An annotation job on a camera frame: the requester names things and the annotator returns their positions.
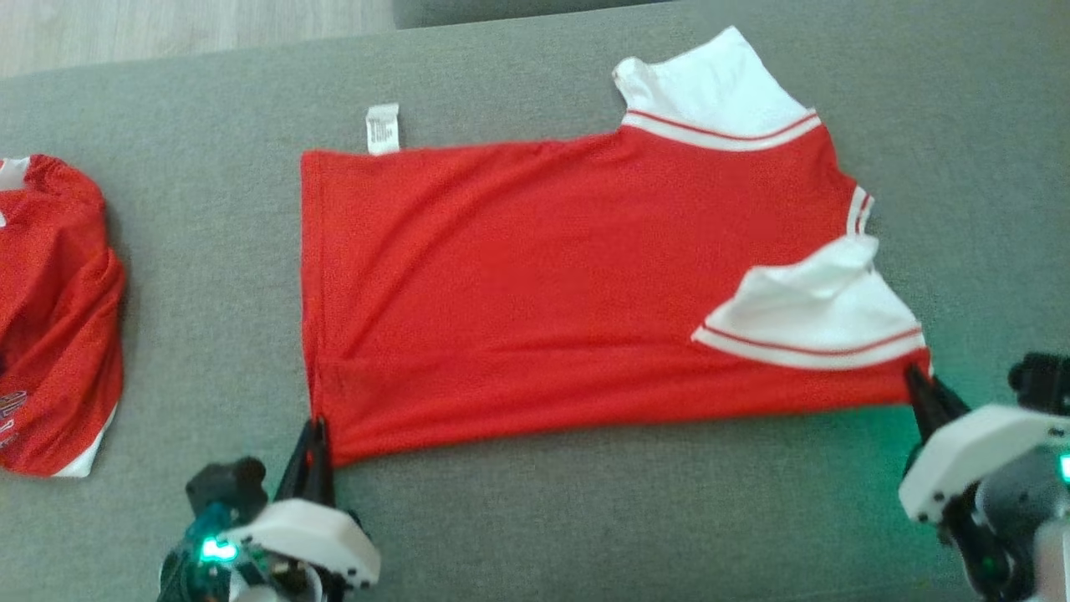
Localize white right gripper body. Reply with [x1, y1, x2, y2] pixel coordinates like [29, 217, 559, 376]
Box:
[898, 405, 1070, 590]

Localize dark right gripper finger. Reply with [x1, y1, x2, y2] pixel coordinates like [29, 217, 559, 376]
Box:
[904, 362, 947, 446]
[930, 375, 973, 434]

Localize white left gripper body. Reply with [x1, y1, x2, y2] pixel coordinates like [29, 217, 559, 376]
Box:
[219, 497, 382, 602]

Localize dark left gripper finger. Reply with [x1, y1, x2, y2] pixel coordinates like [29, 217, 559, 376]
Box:
[274, 416, 320, 505]
[314, 418, 339, 509]

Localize red shirt with white sleeves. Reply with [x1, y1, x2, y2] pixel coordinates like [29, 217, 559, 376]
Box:
[299, 25, 934, 467]

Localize red printed shorts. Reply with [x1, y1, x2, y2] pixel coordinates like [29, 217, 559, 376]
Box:
[0, 155, 128, 479]

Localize grey sofa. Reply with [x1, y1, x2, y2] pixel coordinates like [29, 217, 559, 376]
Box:
[0, 0, 1070, 602]

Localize small grey sofa cushion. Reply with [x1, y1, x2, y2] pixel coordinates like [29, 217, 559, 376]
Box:
[392, 0, 670, 31]

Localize teal left camera cable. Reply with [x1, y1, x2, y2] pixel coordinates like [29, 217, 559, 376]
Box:
[188, 502, 233, 540]

